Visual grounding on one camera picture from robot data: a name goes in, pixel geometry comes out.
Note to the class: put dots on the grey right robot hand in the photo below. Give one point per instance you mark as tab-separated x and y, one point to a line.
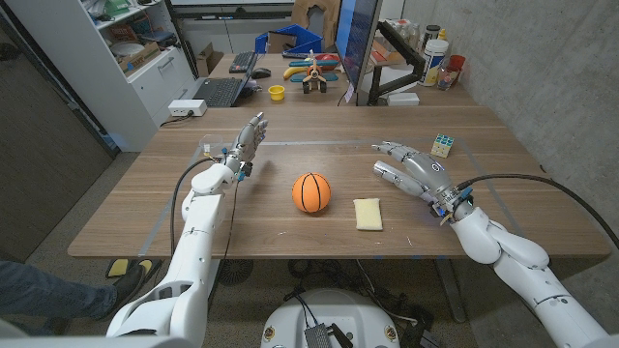
430	174

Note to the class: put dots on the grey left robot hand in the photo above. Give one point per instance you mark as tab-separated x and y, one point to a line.
246	145

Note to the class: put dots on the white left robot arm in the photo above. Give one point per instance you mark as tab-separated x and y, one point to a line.
193	261

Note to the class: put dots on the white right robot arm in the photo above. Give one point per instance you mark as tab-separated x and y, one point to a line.
522	270

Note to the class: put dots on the yellow sponge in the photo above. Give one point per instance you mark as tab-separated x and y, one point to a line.
367	214

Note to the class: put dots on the Rubik's cube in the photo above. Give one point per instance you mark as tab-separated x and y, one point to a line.
442	145

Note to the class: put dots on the clear plastic cup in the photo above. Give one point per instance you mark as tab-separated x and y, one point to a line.
210	141

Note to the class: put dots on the black laptop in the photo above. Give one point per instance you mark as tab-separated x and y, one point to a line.
220	92

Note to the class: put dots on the small yellow cup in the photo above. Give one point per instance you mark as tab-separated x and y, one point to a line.
276	93

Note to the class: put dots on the white power strip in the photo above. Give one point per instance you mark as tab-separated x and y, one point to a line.
187	107

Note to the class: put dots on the black computer mouse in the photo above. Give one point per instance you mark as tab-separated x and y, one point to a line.
261	73

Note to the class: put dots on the small white box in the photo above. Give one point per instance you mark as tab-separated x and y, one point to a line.
403	99

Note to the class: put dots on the orange basketball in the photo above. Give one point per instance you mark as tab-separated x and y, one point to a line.
311	193

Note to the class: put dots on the black keyboard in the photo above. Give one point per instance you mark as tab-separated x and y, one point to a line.
243	62

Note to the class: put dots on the yellow banana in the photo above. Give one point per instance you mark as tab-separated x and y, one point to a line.
292	71

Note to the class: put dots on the open cardboard box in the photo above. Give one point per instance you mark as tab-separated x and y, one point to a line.
208	60

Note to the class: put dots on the clear glass jar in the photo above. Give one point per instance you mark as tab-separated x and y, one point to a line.
446	78

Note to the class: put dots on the wooden toy airplane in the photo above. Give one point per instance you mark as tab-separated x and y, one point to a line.
314	75

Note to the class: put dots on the white canister with label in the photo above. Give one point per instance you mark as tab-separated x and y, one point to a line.
433	63

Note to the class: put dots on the red cup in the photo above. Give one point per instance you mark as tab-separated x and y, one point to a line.
457	63

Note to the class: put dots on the white paper note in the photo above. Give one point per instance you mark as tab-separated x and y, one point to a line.
349	93

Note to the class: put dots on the red bowl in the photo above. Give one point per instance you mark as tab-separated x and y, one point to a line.
330	60

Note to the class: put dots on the blue plastic bin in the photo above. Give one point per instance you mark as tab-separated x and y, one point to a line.
304	38

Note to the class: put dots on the cardboard box with print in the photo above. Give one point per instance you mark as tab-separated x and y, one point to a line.
142	57

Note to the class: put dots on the jar with dark lid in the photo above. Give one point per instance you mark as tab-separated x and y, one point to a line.
430	35

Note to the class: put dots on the brown cardboard cutout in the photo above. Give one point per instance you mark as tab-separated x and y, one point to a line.
302	12

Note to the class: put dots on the black computer monitor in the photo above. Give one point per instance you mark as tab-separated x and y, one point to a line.
357	38

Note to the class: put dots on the white plate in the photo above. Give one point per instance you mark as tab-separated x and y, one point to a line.
126	49

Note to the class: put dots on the white shelf cabinet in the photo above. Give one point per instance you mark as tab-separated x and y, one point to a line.
97	87

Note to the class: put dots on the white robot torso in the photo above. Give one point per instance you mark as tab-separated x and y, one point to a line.
333	311

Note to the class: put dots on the black shoe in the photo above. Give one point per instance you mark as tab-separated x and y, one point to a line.
126	287

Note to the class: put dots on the person's leg in jeans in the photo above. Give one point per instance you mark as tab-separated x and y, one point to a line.
43	295

